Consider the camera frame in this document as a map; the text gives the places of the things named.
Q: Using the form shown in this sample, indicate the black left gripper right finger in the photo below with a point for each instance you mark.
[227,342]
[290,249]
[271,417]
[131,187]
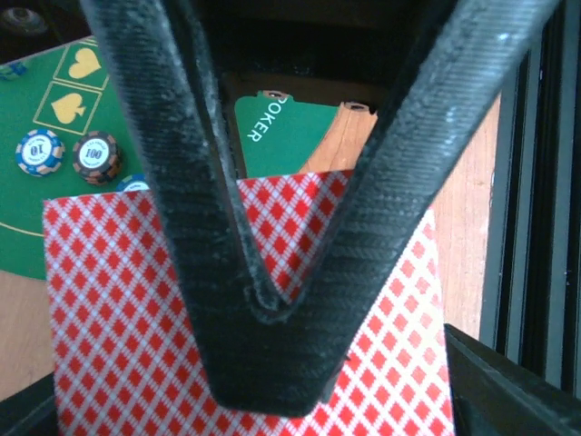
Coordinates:
[491,395]

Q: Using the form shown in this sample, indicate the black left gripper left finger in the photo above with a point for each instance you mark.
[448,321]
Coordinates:
[31,411]

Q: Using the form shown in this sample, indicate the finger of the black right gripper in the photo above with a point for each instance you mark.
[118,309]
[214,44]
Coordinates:
[430,69]

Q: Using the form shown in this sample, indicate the red playing card deck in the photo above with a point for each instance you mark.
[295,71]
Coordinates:
[129,360]

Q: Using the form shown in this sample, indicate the blue 50 chips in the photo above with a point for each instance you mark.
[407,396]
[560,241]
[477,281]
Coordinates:
[133,182]

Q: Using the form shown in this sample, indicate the blue orange chips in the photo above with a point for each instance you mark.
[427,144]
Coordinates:
[40,152]

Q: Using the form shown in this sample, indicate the brown chips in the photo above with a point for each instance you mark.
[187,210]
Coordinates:
[98,158]

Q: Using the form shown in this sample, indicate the round green poker mat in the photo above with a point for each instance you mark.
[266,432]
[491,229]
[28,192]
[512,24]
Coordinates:
[69,92]

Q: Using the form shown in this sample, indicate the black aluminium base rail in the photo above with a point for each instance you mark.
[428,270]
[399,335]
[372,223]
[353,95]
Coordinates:
[531,292]

